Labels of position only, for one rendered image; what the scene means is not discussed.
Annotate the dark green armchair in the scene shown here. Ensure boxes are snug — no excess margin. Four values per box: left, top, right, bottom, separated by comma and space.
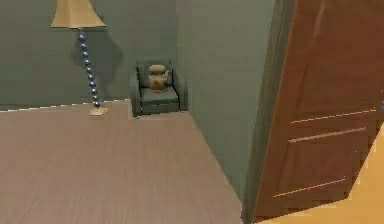
128, 59, 189, 118

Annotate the brown wooden room door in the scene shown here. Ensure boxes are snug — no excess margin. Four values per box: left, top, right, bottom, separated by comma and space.
252, 0, 384, 223

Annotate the blue beaded floor lamp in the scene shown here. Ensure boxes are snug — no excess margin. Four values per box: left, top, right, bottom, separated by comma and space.
49, 0, 110, 117

